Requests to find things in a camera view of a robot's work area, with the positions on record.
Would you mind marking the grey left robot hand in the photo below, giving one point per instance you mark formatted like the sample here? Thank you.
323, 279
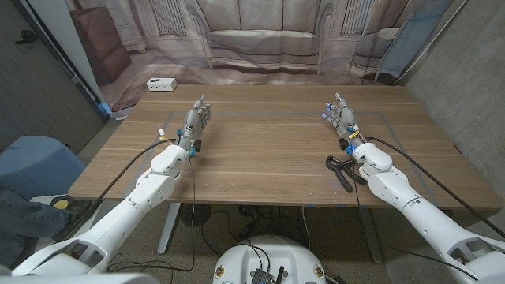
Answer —
194, 124

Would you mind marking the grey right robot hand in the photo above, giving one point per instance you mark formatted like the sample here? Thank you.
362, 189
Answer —
345, 120

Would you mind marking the black grip strengthener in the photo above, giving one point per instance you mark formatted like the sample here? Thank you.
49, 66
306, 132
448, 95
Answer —
347, 185

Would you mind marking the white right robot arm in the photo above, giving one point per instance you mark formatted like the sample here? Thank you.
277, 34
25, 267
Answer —
398, 189

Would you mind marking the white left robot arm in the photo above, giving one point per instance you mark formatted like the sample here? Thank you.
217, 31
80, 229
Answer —
146, 189

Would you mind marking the white power box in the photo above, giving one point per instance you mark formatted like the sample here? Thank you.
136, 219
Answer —
161, 84

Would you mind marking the grey tape outline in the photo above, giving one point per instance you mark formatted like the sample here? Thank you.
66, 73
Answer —
276, 113

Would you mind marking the black round floor fan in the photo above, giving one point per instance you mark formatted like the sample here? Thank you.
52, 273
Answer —
196, 215

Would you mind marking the blue tape piece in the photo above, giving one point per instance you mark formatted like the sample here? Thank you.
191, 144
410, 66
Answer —
104, 107

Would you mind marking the white table leg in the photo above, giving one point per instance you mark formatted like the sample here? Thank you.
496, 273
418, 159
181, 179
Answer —
169, 229

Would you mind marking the printed living room backdrop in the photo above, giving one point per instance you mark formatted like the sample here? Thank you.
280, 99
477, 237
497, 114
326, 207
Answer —
260, 39

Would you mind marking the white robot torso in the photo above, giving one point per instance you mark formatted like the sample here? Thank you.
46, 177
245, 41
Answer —
244, 256

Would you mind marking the yellow pad foot pedal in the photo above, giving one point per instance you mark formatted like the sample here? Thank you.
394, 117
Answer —
61, 204

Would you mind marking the blue-grey padded seat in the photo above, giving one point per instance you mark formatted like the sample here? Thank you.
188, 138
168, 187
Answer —
35, 165

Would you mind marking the black antenna module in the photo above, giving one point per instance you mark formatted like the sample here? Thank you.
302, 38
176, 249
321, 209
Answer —
262, 276

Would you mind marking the person's leg in jeans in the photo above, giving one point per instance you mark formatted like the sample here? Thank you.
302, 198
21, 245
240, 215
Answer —
27, 221

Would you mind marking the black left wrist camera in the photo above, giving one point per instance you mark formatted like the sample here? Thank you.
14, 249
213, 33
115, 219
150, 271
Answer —
196, 146

